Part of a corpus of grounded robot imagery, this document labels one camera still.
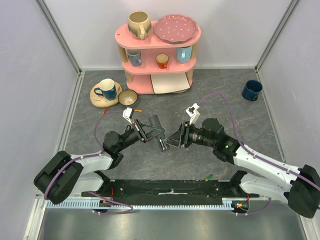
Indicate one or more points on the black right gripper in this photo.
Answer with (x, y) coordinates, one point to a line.
(184, 135)

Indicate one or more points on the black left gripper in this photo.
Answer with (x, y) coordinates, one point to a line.
(150, 132)

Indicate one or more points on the black remote control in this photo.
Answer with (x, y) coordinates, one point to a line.
(154, 121)

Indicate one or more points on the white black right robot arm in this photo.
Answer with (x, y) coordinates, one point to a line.
(298, 187)

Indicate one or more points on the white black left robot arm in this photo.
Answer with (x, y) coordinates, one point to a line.
(67, 174)

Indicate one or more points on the brown beige bowl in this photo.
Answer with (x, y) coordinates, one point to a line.
(128, 98)

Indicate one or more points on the white flat board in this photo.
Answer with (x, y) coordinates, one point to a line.
(169, 82)

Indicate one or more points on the green yellow battery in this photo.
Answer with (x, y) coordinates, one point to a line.
(208, 177)

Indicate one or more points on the beige round coaster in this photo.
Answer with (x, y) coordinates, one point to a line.
(100, 101)

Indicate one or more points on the navy white mug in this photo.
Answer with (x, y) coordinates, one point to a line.
(106, 88)

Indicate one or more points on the small orange cup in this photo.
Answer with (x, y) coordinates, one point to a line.
(162, 60)

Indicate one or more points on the pink three-tier shelf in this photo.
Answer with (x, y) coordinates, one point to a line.
(139, 78)

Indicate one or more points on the grey blue mug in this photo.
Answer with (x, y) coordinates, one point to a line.
(134, 56)

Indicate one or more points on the light blue mug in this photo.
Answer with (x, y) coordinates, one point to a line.
(183, 54)

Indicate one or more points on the dark blue cup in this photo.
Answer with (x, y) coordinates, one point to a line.
(252, 90)

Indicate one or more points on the pink dotted plate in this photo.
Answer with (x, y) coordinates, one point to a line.
(175, 28)

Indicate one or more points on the beige ceramic mug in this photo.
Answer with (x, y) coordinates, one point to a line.
(139, 24)

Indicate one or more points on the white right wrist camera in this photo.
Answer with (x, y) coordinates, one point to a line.
(193, 113)

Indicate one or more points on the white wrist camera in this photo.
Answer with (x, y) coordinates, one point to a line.
(193, 113)
(128, 114)

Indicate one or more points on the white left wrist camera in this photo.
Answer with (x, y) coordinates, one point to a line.
(128, 114)

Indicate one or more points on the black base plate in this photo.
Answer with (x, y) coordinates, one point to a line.
(170, 192)

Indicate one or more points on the white slotted cable duct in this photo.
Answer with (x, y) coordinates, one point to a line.
(97, 204)

